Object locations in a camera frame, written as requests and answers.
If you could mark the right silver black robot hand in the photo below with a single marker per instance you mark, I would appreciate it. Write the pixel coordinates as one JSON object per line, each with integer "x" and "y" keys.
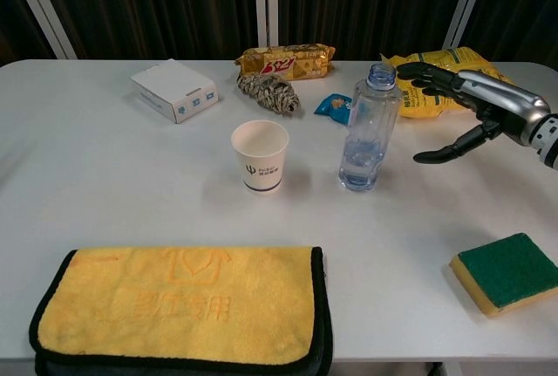
{"x": 501, "y": 101}

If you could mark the clear plastic water bottle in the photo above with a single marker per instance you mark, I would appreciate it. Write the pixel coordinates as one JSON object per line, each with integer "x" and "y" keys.
{"x": 366, "y": 131}

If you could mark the white paper cup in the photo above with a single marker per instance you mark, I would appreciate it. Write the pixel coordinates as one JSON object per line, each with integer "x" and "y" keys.
{"x": 260, "y": 158}

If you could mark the yellow snack bag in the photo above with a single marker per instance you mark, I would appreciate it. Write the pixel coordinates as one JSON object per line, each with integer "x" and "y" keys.
{"x": 414, "y": 107}

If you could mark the small blue snack packet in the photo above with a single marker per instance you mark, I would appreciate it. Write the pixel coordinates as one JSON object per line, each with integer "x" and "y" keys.
{"x": 333, "y": 105}

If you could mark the large green yellow sponge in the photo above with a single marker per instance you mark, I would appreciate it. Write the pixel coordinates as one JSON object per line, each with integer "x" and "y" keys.
{"x": 501, "y": 271}

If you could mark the golden biscuit packet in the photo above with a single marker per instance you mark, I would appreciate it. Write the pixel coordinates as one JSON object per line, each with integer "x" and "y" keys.
{"x": 283, "y": 62}

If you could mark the white cardboard box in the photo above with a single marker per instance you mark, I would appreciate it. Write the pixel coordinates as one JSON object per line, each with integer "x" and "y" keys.
{"x": 170, "y": 84}

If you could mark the yellow cloth with black edge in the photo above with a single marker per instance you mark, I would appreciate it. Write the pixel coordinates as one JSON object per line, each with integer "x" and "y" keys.
{"x": 174, "y": 306}

